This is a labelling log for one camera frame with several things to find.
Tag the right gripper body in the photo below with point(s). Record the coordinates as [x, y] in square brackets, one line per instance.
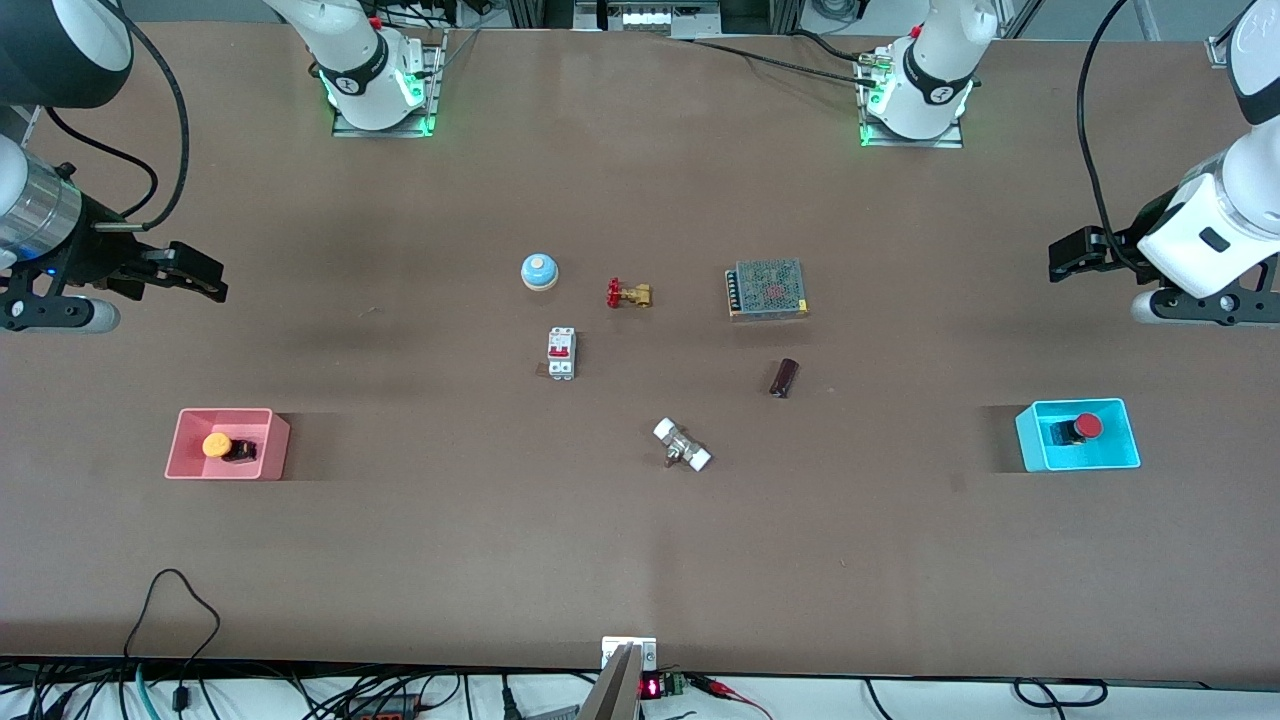
[100, 256]

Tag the red push button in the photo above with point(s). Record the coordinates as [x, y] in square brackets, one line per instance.
[1088, 427]

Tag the yellow push button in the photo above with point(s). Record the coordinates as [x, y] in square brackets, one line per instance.
[217, 445]

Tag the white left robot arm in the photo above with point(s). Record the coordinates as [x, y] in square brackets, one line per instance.
[935, 70]

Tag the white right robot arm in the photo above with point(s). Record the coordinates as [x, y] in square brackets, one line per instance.
[355, 60]

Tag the pink plastic bin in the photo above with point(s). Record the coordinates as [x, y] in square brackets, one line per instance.
[255, 462]

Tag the cyan plastic bin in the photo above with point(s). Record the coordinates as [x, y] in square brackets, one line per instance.
[1100, 458]

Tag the metal mesh power supply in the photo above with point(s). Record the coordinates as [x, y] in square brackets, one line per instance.
[768, 288]

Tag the dark brown cylinder capacitor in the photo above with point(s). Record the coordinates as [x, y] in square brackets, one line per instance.
[785, 377]

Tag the blue round call bell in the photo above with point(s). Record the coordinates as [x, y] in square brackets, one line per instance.
[539, 271]

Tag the metal valve white ends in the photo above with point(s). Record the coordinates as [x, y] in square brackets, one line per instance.
[682, 445]

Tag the red digit display module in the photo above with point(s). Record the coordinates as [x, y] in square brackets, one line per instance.
[660, 686]

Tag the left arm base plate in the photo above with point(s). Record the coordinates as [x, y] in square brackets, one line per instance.
[955, 140]

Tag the aluminium frame extrusion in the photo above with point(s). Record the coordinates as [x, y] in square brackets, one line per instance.
[1228, 45]

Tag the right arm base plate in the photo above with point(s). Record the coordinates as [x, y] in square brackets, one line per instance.
[428, 110]

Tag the white circuit breaker red switch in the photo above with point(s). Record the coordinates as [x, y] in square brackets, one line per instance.
[561, 353]

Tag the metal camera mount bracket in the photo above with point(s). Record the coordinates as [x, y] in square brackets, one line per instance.
[628, 655]

